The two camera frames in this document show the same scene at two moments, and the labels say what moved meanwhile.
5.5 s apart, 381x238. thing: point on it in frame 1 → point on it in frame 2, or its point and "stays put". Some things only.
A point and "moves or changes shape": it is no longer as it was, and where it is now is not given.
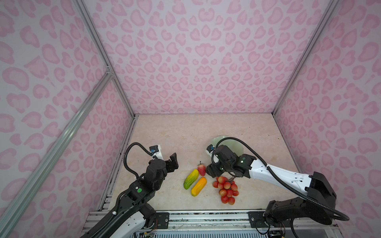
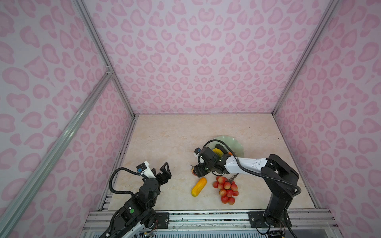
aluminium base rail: (223, 224) stays put
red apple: (201, 169) moves or changes shape
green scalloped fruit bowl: (237, 147) stays put
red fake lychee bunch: (227, 189) stays put
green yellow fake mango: (191, 179) moves or changes shape
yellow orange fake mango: (199, 186) stays put
